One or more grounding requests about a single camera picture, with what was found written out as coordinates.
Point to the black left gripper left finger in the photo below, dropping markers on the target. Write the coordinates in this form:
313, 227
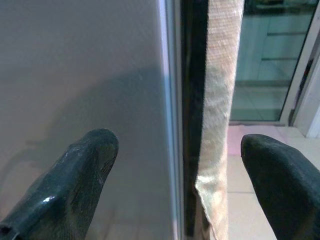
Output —
57, 195

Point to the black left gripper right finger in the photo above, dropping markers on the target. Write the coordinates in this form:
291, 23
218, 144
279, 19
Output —
287, 190

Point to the dark grey mini fridge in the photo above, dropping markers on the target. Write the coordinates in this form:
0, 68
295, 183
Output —
75, 62

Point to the pink floor mat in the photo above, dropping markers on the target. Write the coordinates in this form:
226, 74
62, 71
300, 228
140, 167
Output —
233, 140

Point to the green glass sliding door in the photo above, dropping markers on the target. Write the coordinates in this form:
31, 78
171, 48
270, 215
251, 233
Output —
262, 62

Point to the beige cloth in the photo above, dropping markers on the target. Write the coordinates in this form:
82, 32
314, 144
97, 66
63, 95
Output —
220, 75

